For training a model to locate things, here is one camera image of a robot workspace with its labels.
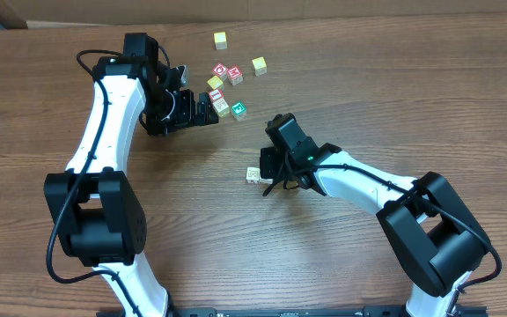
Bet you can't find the plain cream block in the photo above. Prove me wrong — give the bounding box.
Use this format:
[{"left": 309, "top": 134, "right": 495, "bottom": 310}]
[{"left": 259, "top": 178, "right": 274, "bottom": 184}]

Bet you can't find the cream block red X side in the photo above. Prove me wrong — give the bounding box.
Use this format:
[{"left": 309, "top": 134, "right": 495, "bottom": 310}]
[{"left": 246, "top": 166, "right": 261, "bottom": 184}]

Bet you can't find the green F letter block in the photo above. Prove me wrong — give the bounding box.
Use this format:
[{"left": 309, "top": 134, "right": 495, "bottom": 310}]
[{"left": 231, "top": 101, "right": 247, "bottom": 121}]

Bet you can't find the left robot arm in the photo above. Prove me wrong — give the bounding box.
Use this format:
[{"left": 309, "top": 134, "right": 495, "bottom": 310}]
[{"left": 43, "top": 33, "right": 219, "bottom": 316}]

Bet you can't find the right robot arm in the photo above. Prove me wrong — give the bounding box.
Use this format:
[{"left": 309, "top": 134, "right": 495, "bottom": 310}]
[{"left": 260, "top": 114, "right": 499, "bottom": 316}]

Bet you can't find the cream picture block yellow side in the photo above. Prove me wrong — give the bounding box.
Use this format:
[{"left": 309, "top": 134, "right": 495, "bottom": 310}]
[{"left": 212, "top": 98, "right": 230, "bottom": 118}]

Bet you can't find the red I letter block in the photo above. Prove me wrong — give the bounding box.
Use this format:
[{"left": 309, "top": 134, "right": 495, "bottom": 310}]
[{"left": 209, "top": 89, "right": 224, "bottom": 103}]

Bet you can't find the yellow block left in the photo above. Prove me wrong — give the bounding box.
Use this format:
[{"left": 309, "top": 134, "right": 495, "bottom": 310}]
[{"left": 207, "top": 75, "right": 224, "bottom": 91}]

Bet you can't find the red C letter block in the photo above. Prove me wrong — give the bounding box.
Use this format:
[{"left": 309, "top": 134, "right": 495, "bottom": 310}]
[{"left": 212, "top": 63, "right": 228, "bottom": 81}]

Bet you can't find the red M letter block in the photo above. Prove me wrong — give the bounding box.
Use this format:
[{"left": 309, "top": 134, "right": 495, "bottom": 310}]
[{"left": 227, "top": 66, "right": 243, "bottom": 85}]

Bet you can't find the yellow block right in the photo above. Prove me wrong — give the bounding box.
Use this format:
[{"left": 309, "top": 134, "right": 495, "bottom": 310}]
[{"left": 252, "top": 56, "right": 268, "bottom": 76}]

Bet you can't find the yellow block far top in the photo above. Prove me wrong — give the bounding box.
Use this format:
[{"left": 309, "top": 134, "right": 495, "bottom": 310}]
[{"left": 213, "top": 32, "right": 228, "bottom": 50}]

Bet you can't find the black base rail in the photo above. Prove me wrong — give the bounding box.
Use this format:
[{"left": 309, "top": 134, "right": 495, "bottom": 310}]
[{"left": 95, "top": 305, "right": 489, "bottom": 317}]

